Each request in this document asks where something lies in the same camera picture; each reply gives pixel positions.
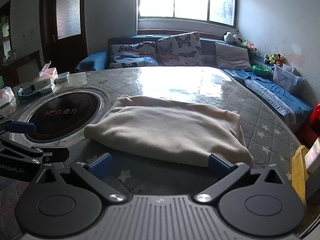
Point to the small plush toys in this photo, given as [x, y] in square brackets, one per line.
[274, 59]

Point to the window with green frame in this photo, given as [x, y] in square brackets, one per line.
[222, 12]

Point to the panda plush toy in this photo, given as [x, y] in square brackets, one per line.
[232, 38]

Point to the pink white tissue pack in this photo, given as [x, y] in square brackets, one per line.
[6, 96]

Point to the green paper stack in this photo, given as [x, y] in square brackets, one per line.
[62, 77]

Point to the butterfly pillow right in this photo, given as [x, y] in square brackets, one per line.
[181, 50]

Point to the green bowl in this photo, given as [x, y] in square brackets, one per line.
[261, 71]

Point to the dark wooden side cabinet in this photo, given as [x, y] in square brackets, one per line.
[24, 69]

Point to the teal smart watch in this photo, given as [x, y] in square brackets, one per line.
[28, 93]

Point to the grey quilted star tablecloth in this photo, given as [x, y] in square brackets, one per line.
[160, 195]

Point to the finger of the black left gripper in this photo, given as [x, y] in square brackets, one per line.
[8, 125]

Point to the butterfly pillow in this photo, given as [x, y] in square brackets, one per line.
[133, 55]
[181, 50]

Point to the pink tissue box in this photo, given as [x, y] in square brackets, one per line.
[46, 77]

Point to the dark wooden door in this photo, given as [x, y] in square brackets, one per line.
[63, 36]

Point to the yellow plastic stool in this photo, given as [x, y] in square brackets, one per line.
[299, 174]

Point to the butterfly pillow left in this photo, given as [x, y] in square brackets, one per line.
[133, 55]

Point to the grey cushion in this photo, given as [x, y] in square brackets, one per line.
[232, 57]

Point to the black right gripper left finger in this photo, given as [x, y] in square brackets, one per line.
[58, 205]

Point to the beige sweater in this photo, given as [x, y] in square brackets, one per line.
[178, 132]

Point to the blue sofa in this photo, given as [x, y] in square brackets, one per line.
[292, 109]

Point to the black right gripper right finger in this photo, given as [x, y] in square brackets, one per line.
[254, 202]

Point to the clear plastic storage box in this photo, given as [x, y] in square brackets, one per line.
[286, 80]

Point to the round black induction cooktop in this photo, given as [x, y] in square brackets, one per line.
[60, 117]

